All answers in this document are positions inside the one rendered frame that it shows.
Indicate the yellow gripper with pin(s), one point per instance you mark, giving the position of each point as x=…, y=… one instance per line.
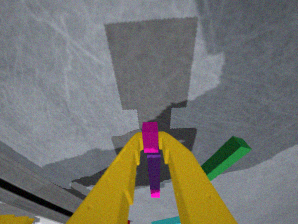
x=197, y=200

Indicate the green rod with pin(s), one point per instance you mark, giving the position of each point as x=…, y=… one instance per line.
x=234, y=149

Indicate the purple rod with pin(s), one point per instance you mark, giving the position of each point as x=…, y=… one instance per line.
x=153, y=160

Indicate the turquoise rod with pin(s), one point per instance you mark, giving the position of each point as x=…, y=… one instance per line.
x=174, y=220

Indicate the magenta rod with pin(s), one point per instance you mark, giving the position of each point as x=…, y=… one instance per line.
x=150, y=137
x=155, y=193

